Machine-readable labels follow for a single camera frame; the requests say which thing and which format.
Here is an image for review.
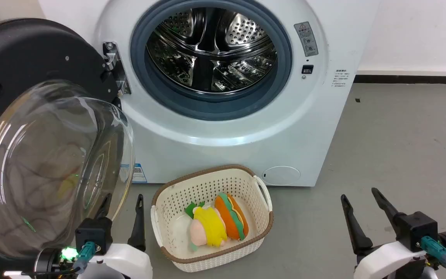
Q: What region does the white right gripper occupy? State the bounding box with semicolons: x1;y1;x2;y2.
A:
340;188;427;279

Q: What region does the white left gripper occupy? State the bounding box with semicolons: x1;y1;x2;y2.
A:
78;193;153;279

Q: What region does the white front-load washing machine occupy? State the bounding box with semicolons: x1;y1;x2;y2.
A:
37;0;380;187

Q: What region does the metal washer door hinge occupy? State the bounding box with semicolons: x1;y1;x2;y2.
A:
102;42;132;96

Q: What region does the black washer door glass bowl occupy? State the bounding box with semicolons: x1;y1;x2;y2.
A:
0;17;136;279

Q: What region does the blue white label sticker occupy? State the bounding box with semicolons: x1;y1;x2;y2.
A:
131;163;148;183

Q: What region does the yellow pink plush doll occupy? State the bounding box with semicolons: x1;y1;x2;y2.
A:
185;201;227;251

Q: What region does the cream plastic laundry basket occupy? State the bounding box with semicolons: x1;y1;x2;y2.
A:
151;165;274;272

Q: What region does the round white filter cover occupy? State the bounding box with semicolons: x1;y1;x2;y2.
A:
262;166;301;186

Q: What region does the orange hotdog plush toy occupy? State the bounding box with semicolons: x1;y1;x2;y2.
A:
214;193;249;241

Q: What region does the black baseboard strip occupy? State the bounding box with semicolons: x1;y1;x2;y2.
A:
354;74;446;84

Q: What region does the grey warning label sticker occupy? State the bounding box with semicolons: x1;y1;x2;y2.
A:
294;21;319;57

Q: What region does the stainless steel washer drum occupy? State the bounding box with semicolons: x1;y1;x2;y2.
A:
146;7;278;96

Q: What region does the teal plug left gripper cable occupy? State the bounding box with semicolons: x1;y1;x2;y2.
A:
22;241;96;277

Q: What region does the teal plug gripper cable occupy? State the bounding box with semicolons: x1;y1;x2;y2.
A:
420;236;446;279
22;241;96;277

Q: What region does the teal plug right gripper cable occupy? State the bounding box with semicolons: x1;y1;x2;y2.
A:
420;236;446;279

